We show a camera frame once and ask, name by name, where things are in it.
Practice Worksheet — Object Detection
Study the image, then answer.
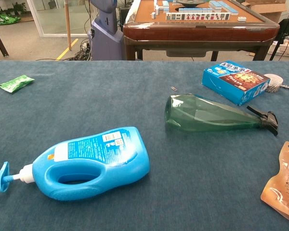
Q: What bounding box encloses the face-up mahjong tile row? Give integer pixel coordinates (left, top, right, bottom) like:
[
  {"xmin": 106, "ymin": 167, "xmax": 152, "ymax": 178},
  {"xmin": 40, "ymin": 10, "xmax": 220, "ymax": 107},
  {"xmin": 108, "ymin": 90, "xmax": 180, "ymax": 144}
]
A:
[{"xmin": 165, "ymin": 12, "xmax": 231, "ymax": 22}]

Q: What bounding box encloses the black slanted table leg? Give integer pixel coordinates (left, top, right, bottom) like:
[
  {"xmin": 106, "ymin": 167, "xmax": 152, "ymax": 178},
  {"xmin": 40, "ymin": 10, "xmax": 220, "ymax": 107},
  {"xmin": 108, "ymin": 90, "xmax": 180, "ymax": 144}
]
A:
[{"xmin": 0, "ymin": 21, "xmax": 10, "ymax": 58}]

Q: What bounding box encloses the green snack packet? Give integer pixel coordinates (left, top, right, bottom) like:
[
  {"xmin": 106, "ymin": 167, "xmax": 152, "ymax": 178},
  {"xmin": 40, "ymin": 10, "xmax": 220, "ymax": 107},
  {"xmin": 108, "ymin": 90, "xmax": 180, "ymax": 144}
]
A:
[{"xmin": 0, "ymin": 74, "xmax": 36, "ymax": 94}]

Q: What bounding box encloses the blue-backed mahjong tile wall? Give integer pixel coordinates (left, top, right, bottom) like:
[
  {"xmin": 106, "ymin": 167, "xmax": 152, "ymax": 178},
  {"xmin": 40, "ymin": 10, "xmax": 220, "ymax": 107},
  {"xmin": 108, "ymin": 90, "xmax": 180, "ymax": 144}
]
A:
[{"xmin": 178, "ymin": 7, "xmax": 209, "ymax": 13}]

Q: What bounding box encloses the brown spouted pouch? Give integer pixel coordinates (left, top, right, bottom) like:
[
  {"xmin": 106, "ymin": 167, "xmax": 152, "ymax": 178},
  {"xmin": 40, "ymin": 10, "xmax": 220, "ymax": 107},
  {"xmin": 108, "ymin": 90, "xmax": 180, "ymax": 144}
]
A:
[{"xmin": 260, "ymin": 141, "xmax": 289, "ymax": 223}]

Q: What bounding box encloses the blue cookie box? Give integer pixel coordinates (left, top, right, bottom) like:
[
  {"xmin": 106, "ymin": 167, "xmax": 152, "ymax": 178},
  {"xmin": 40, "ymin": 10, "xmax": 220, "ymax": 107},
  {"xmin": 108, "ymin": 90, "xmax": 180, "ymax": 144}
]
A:
[{"xmin": 201, "ymin": 60, "xmax": 271, "ymax": 106}]

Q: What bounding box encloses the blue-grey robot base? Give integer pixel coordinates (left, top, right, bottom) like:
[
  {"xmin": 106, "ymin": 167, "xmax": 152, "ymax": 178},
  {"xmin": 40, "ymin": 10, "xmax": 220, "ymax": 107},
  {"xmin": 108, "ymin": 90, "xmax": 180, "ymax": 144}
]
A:
[{"xmin": 88, "ymin": 0, "xmax": 126, "ymax": 61}]

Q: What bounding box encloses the green bag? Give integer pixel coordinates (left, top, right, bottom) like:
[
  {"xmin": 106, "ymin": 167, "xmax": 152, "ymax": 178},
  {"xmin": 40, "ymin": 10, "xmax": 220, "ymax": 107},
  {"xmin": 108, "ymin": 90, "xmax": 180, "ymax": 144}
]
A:
[{"xmin": 0, "ymin": 13, "xmax": 21, "ymax": 26}]

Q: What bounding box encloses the blue carpet table cover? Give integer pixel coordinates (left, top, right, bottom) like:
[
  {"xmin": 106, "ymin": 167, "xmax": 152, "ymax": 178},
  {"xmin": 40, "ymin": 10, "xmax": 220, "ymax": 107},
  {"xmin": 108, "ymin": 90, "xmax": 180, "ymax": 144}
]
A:
[{"xmin": 0, "ymin": 60, "xmax": 289, "ymax": 231}]

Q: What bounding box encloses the black tripod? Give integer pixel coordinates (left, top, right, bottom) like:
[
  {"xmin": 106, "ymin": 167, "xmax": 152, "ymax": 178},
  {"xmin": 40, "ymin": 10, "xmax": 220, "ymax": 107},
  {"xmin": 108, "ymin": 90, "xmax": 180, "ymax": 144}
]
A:
[{"xmin": 269, "ymin": 0, "xmax": 289, "ymax": 61}]

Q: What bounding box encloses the long blue-backed tile wall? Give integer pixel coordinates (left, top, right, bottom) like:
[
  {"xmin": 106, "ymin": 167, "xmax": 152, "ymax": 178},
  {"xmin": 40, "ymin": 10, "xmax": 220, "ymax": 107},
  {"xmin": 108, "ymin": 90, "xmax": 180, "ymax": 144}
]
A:
[{"xmin": 208, "ymin": 0, "xmax": 239, "ymax": 16}]

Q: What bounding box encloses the blue detergent pump bottle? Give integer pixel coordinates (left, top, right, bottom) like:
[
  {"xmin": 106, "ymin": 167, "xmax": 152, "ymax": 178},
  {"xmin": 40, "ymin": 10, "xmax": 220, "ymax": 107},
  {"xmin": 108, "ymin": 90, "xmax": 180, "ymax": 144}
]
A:
[{"xmin": 0, "ymin": 126, "xmax": 151, "ymax": 202}]

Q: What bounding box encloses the wooden mahjong table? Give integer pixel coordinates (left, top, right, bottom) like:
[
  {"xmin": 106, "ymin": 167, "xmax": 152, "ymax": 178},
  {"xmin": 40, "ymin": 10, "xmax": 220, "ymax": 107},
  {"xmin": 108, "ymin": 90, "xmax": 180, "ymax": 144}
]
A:
[{"xmin": 122, "ymin": 0, "xmax": 280, "ymax": 61}]

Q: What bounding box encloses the white glass partition frame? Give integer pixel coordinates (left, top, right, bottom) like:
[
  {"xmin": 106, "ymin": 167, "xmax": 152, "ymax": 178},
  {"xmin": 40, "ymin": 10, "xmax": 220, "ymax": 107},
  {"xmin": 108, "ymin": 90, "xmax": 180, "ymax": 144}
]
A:
[{"xmin": 26, "ymin": 0, "xmax": 94, "ymax": 38}]

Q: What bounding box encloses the wooden pole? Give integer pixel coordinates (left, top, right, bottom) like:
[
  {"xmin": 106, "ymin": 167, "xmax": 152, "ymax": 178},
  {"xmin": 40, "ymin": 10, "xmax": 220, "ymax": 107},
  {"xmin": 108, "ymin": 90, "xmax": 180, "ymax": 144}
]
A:
[{"xmin": 64, "ymin": 0, "xmax": 72, "ymax": 51}]

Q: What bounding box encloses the cardboard box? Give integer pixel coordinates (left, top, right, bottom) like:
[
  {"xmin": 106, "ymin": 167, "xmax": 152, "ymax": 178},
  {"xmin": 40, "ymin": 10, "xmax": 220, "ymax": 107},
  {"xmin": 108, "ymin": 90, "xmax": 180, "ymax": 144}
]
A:
[{"xmin": 245, "ymin": 0, "xmax": 289, "ymax": 24}]

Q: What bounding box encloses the black floor cable bundle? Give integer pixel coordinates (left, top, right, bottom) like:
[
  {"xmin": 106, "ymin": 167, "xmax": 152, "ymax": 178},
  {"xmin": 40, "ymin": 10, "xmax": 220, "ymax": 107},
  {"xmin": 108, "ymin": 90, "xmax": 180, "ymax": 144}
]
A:
[{"xmin": 69, "ymin": 38, "xmax": 92, "ymax": 61}]

